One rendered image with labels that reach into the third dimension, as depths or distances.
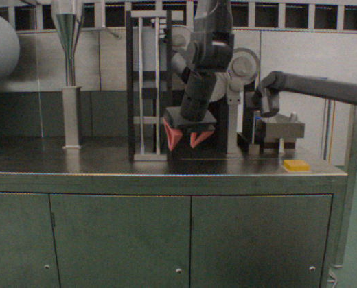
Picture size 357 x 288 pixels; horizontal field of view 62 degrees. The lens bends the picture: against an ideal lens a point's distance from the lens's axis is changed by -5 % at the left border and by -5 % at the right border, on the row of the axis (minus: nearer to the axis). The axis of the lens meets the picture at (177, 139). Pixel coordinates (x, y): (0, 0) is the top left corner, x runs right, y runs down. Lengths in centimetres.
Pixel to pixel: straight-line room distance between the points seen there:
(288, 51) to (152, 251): 114
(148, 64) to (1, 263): 93
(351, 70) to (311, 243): 95
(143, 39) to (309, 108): 332
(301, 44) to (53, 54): 125
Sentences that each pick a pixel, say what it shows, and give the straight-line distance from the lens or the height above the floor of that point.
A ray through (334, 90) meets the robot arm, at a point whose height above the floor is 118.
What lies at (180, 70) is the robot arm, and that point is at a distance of 68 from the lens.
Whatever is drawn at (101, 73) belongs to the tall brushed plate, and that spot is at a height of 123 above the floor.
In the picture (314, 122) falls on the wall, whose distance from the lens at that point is 430.
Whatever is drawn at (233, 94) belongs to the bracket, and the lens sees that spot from 123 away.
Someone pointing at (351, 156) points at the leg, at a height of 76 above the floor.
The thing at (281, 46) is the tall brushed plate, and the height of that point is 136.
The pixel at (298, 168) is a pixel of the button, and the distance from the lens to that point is 110.
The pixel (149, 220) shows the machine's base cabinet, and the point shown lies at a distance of 110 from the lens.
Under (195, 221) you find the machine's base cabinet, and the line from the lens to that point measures 110.
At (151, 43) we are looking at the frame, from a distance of 116.
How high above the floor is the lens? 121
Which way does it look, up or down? 11 degrees down
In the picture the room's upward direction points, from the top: straight up
